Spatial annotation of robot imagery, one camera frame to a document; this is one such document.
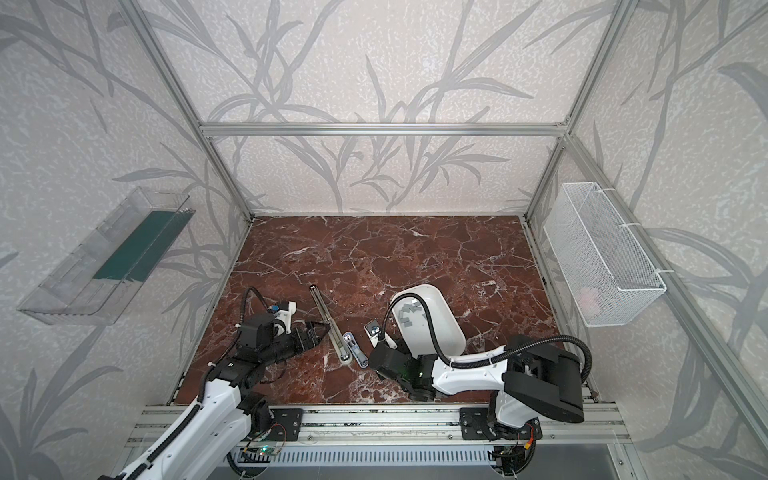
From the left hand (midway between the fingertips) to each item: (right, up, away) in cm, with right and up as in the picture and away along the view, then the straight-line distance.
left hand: (325, 323), depth 82 cm
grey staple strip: (+24, +2, +11) cm, 27 cm away
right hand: (+14, -4, +1) cm, 15 cm away
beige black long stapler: (+4, -8, +2) cm, 9 cm away
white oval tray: (+25, -3, +9) cm, 27 cm away
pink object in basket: (+68, +9, -10) cm, 69 cm away
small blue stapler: (+10, -10, +1) cm, 14 cm away
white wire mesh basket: (+64, +16, -21) cm, 69 cm away
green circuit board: (-11, -27, -12) cm, 32 cm away
